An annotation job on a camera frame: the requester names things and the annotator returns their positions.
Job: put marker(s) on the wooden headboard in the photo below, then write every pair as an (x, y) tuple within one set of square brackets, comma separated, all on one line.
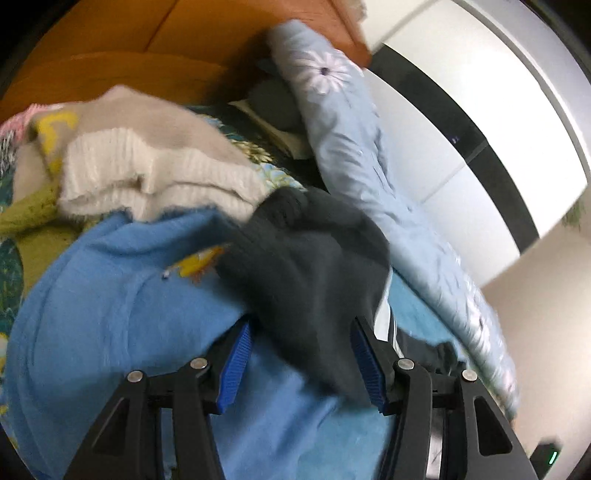
[(175, 41)]

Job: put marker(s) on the light blue floral quilt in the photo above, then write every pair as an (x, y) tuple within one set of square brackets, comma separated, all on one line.
[(369, 184)]

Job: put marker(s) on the teal floral blanket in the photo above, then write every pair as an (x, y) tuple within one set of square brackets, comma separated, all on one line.
[(258, 152)]

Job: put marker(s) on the pink cloth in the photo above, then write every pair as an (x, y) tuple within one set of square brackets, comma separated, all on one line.
[(23, 120)]

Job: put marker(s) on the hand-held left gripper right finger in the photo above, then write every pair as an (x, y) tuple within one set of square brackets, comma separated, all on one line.
[(369, 369)]

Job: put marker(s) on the white wardrobe with black stripe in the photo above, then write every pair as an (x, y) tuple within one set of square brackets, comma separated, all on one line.
[(466, 138)]

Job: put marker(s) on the olive green knit sweater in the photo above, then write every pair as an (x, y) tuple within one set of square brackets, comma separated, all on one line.
[(32, 221)]

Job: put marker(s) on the blue fleece garment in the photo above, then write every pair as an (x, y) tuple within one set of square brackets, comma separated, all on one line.
[(115, 300)]

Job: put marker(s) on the dark grey fleece garment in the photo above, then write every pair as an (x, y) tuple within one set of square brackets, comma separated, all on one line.
[(314, 281)]

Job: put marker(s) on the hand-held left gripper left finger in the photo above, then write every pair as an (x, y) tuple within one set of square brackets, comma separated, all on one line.
[(235, 364)]

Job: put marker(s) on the dark pillow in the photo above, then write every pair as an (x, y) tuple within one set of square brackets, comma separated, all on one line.
[(277, 104)]

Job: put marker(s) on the beige and white knit sweater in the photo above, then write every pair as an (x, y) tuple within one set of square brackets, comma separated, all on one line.
[(138, 157)]

